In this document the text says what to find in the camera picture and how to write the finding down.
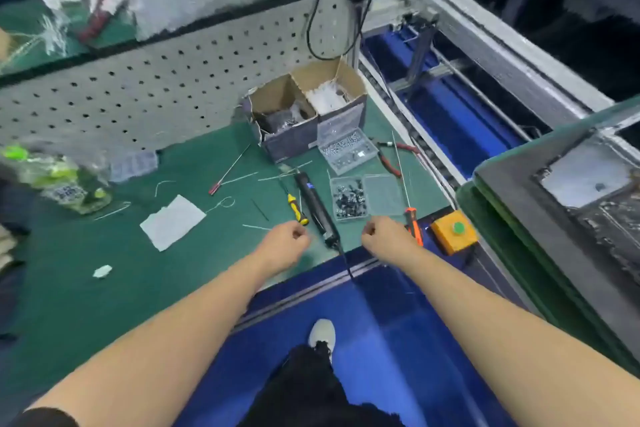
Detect black screwdriver cable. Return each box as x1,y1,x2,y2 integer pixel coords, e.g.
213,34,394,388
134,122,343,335
338,245,358,284

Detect white cloth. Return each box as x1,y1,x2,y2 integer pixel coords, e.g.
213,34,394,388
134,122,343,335
139,194,207,253

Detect person's left forearm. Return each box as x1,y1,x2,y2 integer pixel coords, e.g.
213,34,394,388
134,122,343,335
27,249,276,427

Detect person's right hand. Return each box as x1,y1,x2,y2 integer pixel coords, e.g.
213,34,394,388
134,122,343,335
361,216,424,270

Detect black electric screwdriver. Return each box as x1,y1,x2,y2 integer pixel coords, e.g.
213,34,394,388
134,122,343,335
294,171,342,249

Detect black sleeve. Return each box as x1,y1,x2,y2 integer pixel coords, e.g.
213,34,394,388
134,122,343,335
9,407,80,427

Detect person's right forearm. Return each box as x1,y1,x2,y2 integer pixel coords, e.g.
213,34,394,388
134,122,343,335
394,248,640,427

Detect white shoe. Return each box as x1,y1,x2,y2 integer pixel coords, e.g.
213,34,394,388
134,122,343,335
307,319,337,365

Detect green tray with metal jig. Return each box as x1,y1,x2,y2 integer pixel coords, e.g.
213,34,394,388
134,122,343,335
455,95,640,378

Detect person's left hand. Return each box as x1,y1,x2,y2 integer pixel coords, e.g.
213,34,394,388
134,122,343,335
252,221,312,272

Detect yellow box with green button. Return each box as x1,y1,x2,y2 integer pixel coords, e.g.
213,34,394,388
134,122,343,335
430,210,480,257

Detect clear screw box with lid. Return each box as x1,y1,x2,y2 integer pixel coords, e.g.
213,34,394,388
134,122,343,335
316,104,380,176

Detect aluminium conveyor frame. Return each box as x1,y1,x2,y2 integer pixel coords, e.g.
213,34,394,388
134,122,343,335
359,0,617,144

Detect red-handled cutter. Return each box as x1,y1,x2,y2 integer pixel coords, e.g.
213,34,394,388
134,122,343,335
77,0,129,43

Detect looped metal wire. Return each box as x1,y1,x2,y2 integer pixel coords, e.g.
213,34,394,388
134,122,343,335
205,195,236,215

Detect clear box of black parts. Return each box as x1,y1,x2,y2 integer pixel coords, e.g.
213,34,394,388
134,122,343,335
329,173,405,223

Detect long orange-handled screwdriver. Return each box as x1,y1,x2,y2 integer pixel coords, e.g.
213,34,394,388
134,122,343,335
391,131,425,248

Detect black trouser leg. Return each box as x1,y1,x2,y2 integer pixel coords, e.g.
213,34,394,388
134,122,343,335
237,342,407,427

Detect white perforated panel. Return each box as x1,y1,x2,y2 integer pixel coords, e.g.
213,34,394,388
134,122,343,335
0,0,359,158

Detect small clear plastic case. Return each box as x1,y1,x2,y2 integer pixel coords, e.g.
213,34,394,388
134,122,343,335
107,150,160,182

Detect black hanging cable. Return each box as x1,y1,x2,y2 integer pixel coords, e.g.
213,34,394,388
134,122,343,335
305,0,374,62

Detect green drink bottle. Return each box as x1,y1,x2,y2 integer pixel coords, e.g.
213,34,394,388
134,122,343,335
0,143,114,215

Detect divided cardboard box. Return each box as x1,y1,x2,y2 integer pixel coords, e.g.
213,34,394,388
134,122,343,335
242,57,369,164

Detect thin red-handled screwdriver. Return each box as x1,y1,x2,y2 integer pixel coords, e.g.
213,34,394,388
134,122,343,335
208,143,252,196

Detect red-handled pliers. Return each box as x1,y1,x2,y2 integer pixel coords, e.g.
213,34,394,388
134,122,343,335
375,140,421,178

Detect yellow black screwdriver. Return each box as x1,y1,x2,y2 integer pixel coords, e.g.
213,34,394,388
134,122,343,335
278,179,310,227

